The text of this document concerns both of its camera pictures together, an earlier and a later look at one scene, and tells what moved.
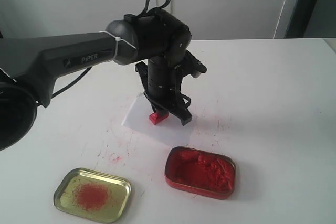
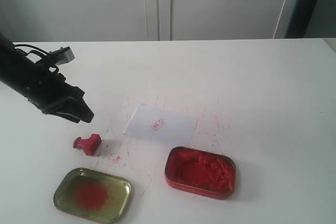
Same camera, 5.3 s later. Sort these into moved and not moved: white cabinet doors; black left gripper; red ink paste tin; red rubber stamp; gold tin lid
Moved: red rubber stamp; black left gripper
Not moved: red ink paste tin; white cabinet doors; gold tin lid
